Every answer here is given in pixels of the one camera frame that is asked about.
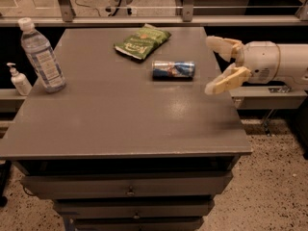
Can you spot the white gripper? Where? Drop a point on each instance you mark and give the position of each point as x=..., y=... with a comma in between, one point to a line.
x=261, y=62

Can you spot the redbull can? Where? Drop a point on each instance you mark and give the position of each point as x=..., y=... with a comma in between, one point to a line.
x=169, y=69

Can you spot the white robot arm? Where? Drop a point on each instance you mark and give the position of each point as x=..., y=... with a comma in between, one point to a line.
x=293, y=66

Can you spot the green chip bag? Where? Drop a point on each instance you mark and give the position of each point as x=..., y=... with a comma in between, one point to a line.
x=143, y=42

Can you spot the grey drawer cabinet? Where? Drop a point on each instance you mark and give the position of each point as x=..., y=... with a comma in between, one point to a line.
x=113, y=118

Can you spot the clear plastic water bottle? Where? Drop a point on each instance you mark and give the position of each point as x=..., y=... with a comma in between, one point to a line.
x=41, y=56

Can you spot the top grey drawer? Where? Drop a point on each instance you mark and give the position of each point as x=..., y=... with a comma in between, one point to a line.
x=125, y=185

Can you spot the grey drawer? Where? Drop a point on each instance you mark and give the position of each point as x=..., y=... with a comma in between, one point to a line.
x=136, y=209
x=125, y=185

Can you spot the middle grey drawer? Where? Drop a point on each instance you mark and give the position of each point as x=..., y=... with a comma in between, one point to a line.
x=136, y=209

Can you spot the white pump dispenser bottle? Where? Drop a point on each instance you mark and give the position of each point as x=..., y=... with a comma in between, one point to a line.
x=19, y=80

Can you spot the metal railing frame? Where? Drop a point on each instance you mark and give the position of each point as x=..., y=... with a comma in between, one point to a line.
x=91, y=13

